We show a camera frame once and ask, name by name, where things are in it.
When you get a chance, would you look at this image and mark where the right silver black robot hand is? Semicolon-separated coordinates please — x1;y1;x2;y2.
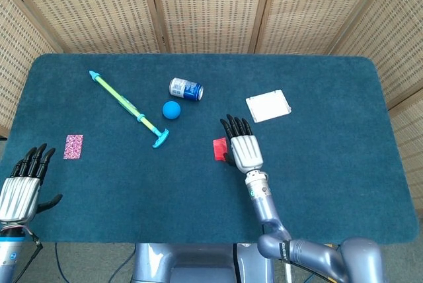
220;114;264;174

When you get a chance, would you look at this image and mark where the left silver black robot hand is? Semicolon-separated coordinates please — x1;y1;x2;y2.
0;143;63;226

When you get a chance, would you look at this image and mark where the white square plastic plate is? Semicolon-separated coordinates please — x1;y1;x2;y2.
245;89;292;124

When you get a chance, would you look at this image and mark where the blue ball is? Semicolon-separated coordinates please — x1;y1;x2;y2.
162;101;182;120

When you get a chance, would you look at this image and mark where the blue white soda can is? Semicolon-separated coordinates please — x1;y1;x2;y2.
169;77;204;102

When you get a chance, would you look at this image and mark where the teal felt table cloth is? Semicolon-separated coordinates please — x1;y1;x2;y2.
0;53;420;245

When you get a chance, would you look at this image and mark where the blue-grey robot torso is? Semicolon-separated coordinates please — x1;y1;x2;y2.
131;242;276;283

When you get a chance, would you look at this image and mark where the teal yellow toy water pump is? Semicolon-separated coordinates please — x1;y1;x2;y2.
88;70;170;149

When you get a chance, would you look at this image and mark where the woven folding screen panel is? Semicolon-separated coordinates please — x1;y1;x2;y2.
0;0;64;138
0;0;167;54
145;0;276;55
256;0;397;56
330;0;423;221

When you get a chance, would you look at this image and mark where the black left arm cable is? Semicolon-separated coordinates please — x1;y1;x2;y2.
9;225;44;283

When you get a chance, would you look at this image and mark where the blue floor cable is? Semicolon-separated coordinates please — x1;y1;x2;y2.
54;242;137;283

